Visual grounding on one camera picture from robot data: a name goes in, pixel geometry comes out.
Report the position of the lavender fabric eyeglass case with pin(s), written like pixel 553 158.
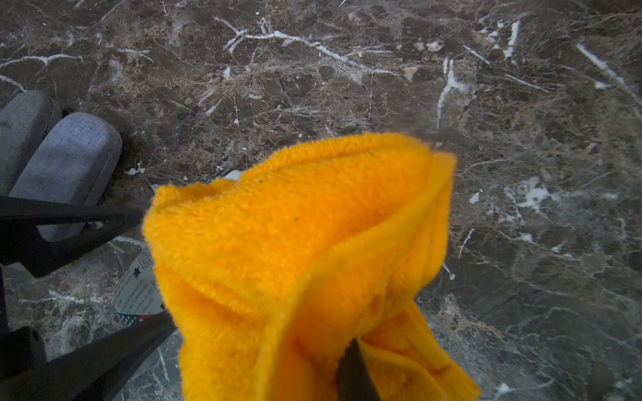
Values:
pixel 74 163

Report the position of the orange microfiber cloth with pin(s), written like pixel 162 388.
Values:
pixel 271 277

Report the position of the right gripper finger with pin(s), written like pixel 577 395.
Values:
pixel 353 381

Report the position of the newspaper print eyeglass case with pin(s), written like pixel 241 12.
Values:
pixel 138 297

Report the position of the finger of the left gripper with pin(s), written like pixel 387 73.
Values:
pixel 44 236
pixel 96 371

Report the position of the dark grey eyeglass case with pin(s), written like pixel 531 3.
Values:
pixel 25 121

